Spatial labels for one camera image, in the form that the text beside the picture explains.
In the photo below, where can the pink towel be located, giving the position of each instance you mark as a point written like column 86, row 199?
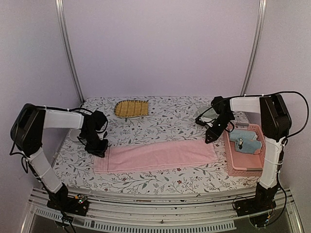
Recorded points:
column 156, row 156

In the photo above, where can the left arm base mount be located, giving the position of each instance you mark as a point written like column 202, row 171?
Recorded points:
column 77, row 205

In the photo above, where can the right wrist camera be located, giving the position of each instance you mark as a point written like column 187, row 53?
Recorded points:
column 205, row 121

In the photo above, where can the blue rolled towel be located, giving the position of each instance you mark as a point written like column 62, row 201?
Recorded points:
column 245, row 141

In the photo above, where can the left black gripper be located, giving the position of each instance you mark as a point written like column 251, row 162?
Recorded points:
column 99, row 152

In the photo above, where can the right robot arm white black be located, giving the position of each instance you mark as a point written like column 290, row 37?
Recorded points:
column 275, row 126

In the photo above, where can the light green towel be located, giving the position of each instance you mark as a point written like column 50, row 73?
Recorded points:
column 210, row 113

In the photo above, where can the aluminium frame post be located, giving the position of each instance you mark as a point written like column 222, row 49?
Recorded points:
column 255, row 46
column 65, row 37

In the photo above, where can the white ceramic bowl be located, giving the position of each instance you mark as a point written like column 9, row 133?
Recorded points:
column 74, row 134

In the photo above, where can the aluminium front rail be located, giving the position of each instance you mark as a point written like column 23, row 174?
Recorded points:
column 180, row 213

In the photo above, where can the woven bamboo tray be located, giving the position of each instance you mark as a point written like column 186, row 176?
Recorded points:
column 131, row 108

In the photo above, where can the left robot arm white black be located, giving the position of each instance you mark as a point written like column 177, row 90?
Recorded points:
column 27, row 133

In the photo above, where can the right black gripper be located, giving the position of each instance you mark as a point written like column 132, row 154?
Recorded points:
column 215, row 134

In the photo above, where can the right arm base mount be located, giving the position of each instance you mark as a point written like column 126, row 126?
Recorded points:
column 244, row 206

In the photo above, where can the left aluminium frame post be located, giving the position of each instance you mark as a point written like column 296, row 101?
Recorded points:
column 65, row 37

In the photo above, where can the right aluminium frame post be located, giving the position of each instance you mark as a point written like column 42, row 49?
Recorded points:
column 255, row 46

